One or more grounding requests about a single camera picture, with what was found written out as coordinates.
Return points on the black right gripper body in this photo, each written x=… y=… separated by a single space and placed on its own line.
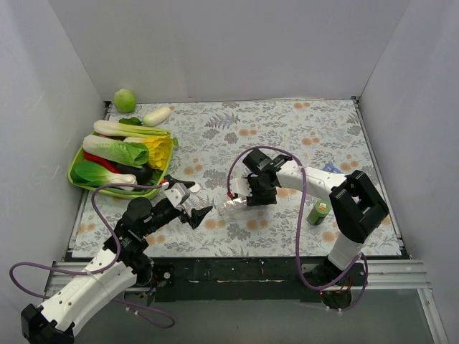
x=254 y=190

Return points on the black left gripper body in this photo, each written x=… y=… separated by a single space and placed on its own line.
x=184 y=206

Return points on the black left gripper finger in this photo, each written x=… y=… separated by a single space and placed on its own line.
x=173 y=181
x=196 y=217

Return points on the white bottle cap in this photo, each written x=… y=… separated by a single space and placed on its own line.
x=195 y=188

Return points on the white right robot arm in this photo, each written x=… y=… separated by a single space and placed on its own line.
x=357 y=205

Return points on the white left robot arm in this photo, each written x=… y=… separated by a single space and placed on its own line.
x=120 y=264

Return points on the purple eggplant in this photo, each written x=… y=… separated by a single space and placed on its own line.
x=143 y=174

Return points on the yellow leafy vegetable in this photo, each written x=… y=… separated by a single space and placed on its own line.
x=159 y=151

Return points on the green plastic tray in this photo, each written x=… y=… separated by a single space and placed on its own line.
x=158 y=175

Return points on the napa cabbage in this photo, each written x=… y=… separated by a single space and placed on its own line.
x=128 y=154

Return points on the red chili pepper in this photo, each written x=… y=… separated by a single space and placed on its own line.
x=101 y=161

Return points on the green pill bottle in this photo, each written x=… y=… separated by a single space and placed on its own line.
x=319 y=212

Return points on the white radish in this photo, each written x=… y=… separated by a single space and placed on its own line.
x=156 y=116

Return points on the blue pill organizer lid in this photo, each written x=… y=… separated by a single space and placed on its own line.
x=329 y=167

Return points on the long bok choy stalk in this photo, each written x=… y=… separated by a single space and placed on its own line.
x=112 y=129

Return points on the green bok choy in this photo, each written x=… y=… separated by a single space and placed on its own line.
x=88 y=173

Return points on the green round cabbage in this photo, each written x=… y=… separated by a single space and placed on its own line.
x=125 y=101

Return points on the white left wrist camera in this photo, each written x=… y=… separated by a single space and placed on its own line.
x=177 y=194

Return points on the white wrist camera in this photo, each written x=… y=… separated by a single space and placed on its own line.
x=240 y=187
x=177 y=194

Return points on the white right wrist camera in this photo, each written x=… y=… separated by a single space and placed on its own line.
x=240 y=187

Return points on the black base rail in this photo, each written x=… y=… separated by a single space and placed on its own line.
x=222 y=278

